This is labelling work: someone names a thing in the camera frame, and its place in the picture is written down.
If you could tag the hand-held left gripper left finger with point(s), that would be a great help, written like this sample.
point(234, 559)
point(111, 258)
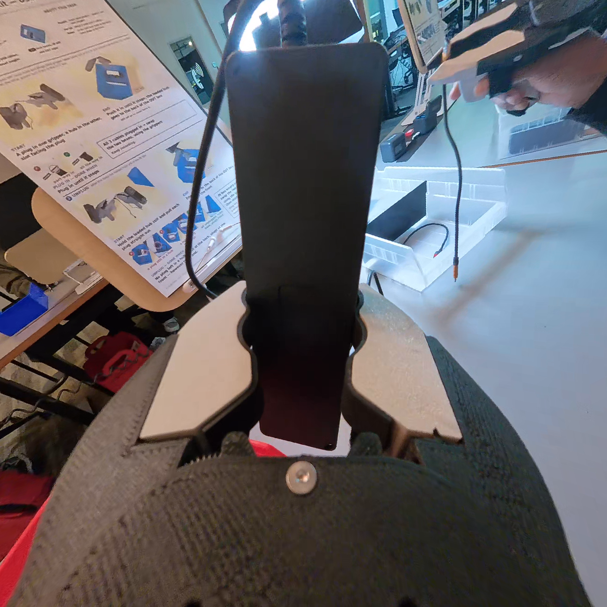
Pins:
point(204, 374)

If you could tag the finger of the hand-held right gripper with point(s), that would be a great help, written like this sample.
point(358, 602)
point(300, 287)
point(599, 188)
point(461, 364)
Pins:
point(455, 73)
point(488, 33)

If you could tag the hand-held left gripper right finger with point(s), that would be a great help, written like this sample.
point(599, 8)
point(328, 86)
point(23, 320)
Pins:
point(403, 374)

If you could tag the clear plastic box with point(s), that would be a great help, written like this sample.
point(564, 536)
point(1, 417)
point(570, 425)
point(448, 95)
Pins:
point(464, 213)
point(545, 135)

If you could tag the black usb hub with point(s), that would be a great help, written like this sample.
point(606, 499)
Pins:
point(303, 189)

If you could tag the red plastic bin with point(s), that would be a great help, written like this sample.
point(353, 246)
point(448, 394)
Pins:
point(14, 559)

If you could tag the person's right hand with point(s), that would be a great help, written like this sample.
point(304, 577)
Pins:
point(569, 71)

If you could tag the black electronic device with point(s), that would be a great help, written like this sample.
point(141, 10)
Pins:
point(427, 118)
point(393, 147)

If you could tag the pale poster board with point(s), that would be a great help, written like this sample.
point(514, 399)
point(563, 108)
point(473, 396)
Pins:
point(427, 28)

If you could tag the red plastic object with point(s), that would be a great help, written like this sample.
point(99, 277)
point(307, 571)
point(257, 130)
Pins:
point(118, 360)

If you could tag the blue plastic box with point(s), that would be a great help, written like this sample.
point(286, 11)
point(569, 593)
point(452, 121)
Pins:
point(23, 313)

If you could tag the white instruction poster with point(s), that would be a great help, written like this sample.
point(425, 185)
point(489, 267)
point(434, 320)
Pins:
point(95, 118)

